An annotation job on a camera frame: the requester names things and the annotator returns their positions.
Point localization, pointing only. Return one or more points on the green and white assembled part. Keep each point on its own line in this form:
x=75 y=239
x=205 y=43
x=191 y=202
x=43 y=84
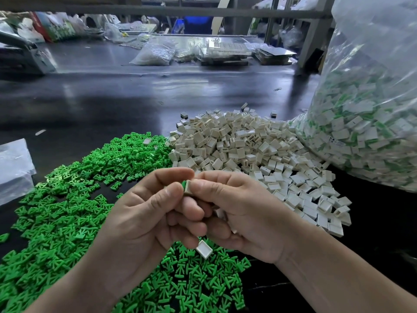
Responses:
x=185 y=186

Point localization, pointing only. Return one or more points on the person's right forearm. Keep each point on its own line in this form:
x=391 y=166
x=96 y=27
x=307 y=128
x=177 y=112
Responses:
x=345 y=283

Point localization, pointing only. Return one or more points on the small clear bag of parts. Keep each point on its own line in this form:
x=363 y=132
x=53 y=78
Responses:
x=153 y=54

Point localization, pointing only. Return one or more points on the grey heat sealer machine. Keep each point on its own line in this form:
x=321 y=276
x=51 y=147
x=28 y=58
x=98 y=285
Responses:
x=26 y=56

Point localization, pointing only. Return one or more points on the person's right hand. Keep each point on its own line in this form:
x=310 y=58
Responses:
x=251 y=212

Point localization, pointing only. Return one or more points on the dark flat tray stack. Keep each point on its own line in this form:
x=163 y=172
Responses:
x=275 y=55

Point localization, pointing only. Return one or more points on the person's left hand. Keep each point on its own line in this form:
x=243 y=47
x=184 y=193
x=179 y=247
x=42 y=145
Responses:
x=146 y=228

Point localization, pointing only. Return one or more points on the grey metal horizontal bar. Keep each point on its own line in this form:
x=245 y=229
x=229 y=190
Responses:
x=195 y=11

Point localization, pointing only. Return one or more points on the stack of clear flat bags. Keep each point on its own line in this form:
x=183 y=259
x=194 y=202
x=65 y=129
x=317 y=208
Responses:
x=16 y=171

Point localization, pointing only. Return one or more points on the small green plastic part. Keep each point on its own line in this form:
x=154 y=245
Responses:
x=3 y=237

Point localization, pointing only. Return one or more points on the pile of white plastic caps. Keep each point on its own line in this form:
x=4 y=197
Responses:
x=260 y=140

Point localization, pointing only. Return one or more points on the person's left forearm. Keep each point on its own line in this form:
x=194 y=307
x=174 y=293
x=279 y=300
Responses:
x=62 y=295

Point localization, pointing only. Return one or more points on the grey metal slanted post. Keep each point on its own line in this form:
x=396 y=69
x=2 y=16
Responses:
x=315 y=32

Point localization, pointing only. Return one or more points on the clear plastic bag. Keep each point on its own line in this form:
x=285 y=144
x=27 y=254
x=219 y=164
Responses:
x=361 y=120

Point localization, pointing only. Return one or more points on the blue crate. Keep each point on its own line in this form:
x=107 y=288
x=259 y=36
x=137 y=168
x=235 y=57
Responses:
x=192 y=24

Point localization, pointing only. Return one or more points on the pile of green plastic clips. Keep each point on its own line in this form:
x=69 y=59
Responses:
x=52 y=208

